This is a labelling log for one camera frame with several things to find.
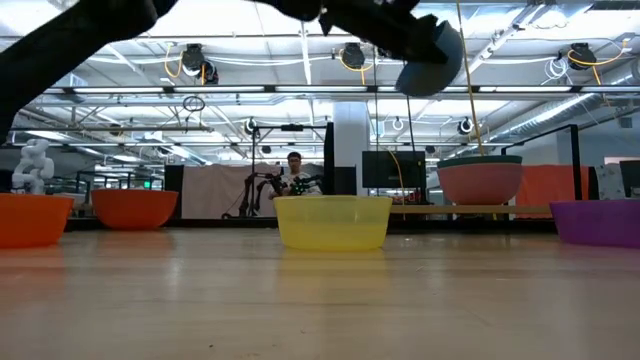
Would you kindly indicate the black partition panel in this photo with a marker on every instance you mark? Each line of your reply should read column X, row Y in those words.
column 174, row 192

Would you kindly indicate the orange curtain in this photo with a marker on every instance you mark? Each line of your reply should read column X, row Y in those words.
column 550, row 190

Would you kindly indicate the yellow translucent bowl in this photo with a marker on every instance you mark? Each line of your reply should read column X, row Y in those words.
column 332, row 222

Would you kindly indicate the orange round bowl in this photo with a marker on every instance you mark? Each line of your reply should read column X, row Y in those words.
column 134, row 210

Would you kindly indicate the black equipment box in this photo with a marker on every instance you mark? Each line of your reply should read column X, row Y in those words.
column 5, row 181

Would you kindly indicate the small orange tub bowl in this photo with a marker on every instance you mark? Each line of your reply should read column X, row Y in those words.
column 30, row 220

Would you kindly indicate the white column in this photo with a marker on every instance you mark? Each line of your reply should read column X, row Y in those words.
column 350, row 145

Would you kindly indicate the purple bowl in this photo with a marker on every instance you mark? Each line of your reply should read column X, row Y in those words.
column 597, row 222

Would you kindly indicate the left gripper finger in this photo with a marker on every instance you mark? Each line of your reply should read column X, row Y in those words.
column 390, row 40
column 412, row 7

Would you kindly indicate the slate blue bowl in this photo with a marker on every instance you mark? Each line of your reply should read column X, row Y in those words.
column 430, row 77

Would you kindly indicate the person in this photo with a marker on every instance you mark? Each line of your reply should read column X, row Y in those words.
column 296, row 172

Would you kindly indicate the black monitor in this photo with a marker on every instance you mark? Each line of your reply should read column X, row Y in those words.
column 385, row 170

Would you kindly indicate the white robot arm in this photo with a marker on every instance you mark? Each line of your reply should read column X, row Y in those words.
column 32, row 167

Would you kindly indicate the black shelf side post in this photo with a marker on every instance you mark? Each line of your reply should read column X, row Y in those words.
column 575, row 165
column 329, row 160

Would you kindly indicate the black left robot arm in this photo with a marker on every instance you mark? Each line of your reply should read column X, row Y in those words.
column 60, row 45

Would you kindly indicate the pink bowl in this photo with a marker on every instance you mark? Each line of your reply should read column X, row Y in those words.
column 480, row 185

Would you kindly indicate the silver air duct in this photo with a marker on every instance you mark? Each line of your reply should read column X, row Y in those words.
column 560, row 112

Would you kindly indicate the pale pink curtain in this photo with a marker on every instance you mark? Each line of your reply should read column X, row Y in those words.
column 215, row 192

